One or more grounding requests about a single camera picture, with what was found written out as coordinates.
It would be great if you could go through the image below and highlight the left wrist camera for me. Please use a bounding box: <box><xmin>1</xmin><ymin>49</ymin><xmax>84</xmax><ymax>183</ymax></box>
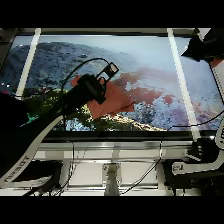
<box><xmin>97</xmin><ymin>62</ymin><xmax>120</xmax><ymax>83</ymax></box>

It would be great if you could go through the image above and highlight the red checked garment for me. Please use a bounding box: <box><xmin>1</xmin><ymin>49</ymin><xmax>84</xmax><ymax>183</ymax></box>
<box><xmin>209</xmin><ymin>57</ymin><xmax>224</xmax><ymax>70</ymax></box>

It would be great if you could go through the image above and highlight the red-brown garment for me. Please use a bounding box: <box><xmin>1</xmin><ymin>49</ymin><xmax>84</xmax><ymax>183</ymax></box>
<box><xmin>70</xmin><ymin>75</ymin><xmax>136</xmax><ymax>120</ymax></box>

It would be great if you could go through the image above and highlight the black cable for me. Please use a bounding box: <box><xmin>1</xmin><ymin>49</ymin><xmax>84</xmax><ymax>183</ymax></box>
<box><xmin>49</xmin><ymin>57</ymin><xmax>113</xmax><ymax>196</ymax></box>
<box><xmin>120</xmin><ymin>109</ymin><xmax>224</xmax><ymax>196</ymax></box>

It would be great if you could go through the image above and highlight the silver frame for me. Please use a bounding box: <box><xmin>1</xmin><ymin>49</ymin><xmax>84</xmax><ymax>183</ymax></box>
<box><xmin>0</xmin><ymin>139</ymin><xmax>224</xmax><ymax>197</ymax></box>

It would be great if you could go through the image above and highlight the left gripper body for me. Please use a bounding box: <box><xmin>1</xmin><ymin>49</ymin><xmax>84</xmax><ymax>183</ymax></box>
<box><xmin>77</xmin><ymin>73</ymin><xmax>108</xmax><ymax>105</ymax></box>

